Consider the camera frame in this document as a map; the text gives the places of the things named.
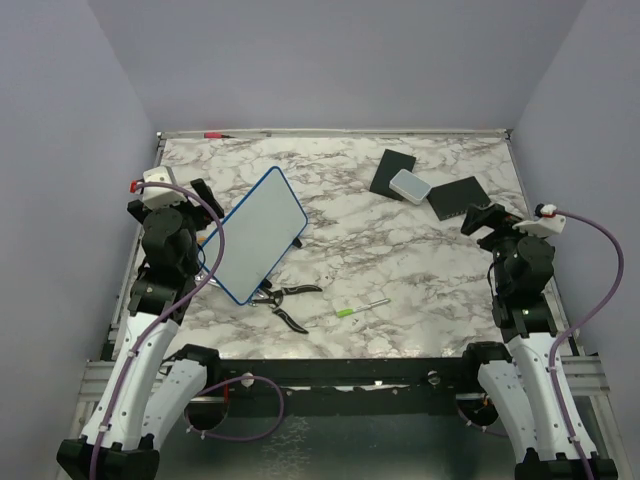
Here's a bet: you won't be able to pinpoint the red pen at back rail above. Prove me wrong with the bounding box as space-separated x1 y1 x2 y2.
203 132 235 140

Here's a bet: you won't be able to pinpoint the black network switch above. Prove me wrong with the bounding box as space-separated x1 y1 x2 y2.
427 176 491 221

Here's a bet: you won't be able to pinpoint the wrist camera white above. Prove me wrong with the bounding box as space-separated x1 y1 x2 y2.
130 166 186 210
513 204 566 238

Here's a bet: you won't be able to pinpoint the black flat box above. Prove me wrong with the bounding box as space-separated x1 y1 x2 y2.
369 149 416 201

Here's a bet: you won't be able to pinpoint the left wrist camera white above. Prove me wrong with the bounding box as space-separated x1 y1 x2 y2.
130 166 186 210

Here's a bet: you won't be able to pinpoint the white marker pen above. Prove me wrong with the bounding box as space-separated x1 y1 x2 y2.
353 298 391 314

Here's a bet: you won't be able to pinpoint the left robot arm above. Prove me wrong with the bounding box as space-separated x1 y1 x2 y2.
56 174 224 479

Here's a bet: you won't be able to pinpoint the white small router box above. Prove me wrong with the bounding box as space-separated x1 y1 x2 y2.
389 169 432 205

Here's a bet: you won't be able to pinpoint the aluminium table frame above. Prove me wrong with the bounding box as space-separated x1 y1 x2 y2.
54 127 626 480

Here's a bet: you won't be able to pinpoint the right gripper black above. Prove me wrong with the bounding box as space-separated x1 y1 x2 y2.
463 202 549 292

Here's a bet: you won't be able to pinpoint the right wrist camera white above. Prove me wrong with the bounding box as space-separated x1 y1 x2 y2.
513 204 566 238

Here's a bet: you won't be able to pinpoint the blue framed whiteboard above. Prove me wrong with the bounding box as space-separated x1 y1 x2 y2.
203 166 309 305

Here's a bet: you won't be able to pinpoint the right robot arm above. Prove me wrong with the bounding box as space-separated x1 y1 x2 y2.
459 204 619 479

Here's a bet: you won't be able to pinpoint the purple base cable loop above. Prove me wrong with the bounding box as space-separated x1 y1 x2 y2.
183 375 286 442

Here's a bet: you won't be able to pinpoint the black handled pliers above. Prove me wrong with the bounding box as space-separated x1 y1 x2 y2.
251 283 324 335

